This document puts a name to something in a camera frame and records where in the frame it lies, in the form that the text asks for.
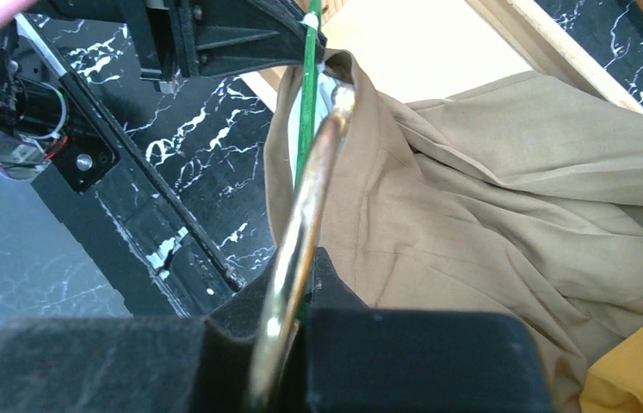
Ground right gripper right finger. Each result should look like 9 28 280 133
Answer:
283 248 555 412

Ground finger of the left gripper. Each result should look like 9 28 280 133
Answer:
117 0 309 93

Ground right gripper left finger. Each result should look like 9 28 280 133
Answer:
0 274 268 412

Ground green hanger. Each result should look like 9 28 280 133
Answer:
246 0 356 413

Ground brown skirt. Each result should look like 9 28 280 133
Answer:
263 48 643 413

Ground wooden clothes rack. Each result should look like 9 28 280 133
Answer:
238 0 643 120

